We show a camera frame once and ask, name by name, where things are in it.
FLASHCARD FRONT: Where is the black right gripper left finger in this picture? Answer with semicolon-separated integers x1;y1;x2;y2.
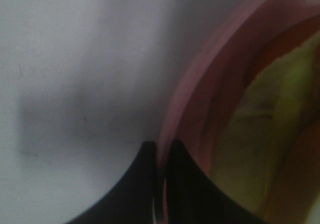
69;141;157;224

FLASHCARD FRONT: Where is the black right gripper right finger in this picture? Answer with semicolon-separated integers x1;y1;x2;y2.
165;140;263;224

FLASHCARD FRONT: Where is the pink round plate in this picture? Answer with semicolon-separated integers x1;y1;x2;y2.
152;0;320;224

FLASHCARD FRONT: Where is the sandwich with lettuce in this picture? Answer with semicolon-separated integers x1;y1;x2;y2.
210;32;320;218

